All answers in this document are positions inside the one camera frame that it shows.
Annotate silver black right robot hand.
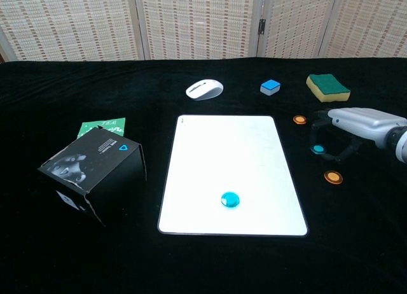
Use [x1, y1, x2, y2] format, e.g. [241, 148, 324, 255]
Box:
[309, 106, 407, 163]

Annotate blue white eraser block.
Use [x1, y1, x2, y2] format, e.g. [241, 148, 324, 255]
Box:
[259, 79, 282, 96]

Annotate white magnetic board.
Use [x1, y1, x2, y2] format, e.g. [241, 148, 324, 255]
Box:
[157, 115, 309, 237]

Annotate green yellow sponge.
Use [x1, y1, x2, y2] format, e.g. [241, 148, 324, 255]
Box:
[305, 73, 352, 103]

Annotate white computer mouse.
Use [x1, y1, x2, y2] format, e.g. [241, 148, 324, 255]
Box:
[185, 80, 224, 101]

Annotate woven folding screen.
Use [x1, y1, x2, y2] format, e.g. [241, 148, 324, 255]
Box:
[0, 0, 407, 63]

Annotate black cardboard box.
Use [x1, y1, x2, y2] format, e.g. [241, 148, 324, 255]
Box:
[37, 125, 148, 227]

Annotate green tea packet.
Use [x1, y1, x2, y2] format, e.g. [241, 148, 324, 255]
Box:
[76, 116, 127, 139]

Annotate black velvet tablecloth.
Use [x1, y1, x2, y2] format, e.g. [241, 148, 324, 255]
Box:
[0, 57, 407, 294]

